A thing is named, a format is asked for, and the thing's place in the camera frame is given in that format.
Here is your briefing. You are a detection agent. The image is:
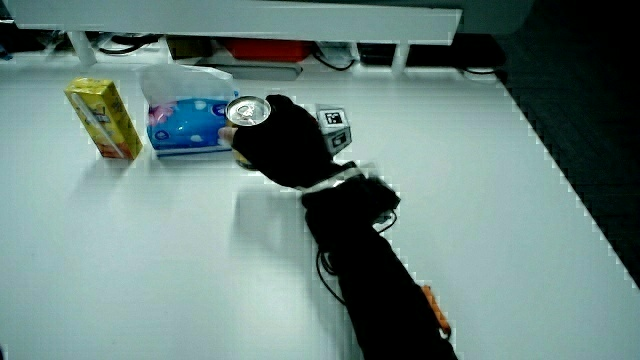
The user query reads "red box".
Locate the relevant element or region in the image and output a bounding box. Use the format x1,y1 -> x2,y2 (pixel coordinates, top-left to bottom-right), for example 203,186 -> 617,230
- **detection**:
223,38 -> 315,63

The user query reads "white raised shelf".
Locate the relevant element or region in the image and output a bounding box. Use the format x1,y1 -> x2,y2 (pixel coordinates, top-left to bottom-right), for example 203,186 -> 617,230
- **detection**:
5,0 -> 463,77

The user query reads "person's right forearm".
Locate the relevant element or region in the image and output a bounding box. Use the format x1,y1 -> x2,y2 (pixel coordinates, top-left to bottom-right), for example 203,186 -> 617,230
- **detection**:
300,174 -> 459,360

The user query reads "gold red bull can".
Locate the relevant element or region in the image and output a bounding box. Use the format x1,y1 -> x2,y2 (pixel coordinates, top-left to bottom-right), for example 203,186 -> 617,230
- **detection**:
224,95 -> 273,171

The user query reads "dark brown box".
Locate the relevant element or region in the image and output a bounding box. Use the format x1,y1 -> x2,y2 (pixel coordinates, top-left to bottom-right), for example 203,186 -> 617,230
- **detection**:
166,35 -> 215,60

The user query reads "person's right hand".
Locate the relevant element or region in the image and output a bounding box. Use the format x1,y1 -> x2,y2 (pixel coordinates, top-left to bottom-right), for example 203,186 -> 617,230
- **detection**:
218,93 -> 362,192

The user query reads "black glove cable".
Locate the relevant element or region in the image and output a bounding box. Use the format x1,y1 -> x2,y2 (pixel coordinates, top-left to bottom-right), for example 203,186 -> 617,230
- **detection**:
314,209 -> 399,307

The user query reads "blue tissue pack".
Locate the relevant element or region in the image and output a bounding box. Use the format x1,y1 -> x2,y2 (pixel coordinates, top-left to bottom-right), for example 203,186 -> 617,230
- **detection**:
138,63 -> 240,158

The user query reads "grey flat device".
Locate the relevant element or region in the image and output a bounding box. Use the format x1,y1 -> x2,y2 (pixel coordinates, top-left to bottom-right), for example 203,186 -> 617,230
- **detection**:
219,62 -> 304,82

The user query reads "orange strap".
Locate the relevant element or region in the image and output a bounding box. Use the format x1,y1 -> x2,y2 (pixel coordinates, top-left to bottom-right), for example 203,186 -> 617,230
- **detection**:
420,284 -> 452,340

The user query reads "black box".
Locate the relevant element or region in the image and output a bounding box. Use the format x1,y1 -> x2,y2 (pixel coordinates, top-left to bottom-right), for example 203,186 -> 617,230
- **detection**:
357,33 -> 507,69

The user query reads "yellow drink carton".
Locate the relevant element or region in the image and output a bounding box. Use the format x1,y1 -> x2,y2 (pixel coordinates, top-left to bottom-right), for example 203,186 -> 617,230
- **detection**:
63,76 -> 144,161

